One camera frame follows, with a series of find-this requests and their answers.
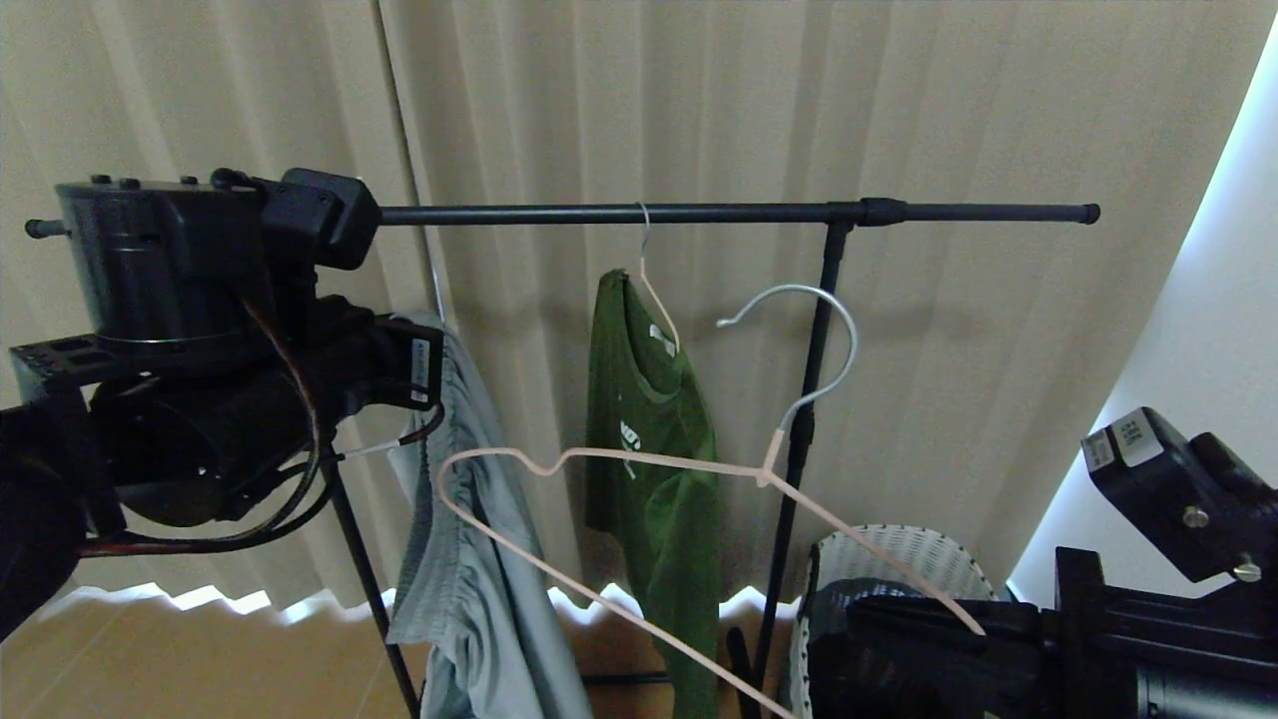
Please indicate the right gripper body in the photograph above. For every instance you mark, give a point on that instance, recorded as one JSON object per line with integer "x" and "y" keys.
{"x": 1098, "y": 649}

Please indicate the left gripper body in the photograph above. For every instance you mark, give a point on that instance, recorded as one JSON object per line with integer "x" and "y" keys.
{"x": 220, "y": 439}

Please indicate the pale grey shorts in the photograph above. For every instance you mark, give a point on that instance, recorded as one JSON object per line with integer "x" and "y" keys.
{"x": 479, "y": 599}

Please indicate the pink clothes hanger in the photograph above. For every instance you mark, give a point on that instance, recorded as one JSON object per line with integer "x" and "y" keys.
{"x": 764, "y": 474}
{"x": 659, "y": 310}

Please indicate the green t-shirt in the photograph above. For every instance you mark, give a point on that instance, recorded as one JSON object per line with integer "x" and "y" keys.
{"x": 659, "y": 499}

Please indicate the white laundry basket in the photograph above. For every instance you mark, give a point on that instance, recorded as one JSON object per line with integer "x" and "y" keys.
{"x": 899, "y": 549}

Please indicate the black clothes rack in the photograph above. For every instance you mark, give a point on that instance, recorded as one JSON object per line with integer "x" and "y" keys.
{"x": 699, "y": 213}

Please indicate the beige curtain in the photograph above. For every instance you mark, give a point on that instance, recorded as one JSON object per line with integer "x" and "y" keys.
{"x": 998, "y": 100}

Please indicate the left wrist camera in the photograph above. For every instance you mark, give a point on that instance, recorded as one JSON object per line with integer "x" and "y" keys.
{"x": 319, "y": 215}

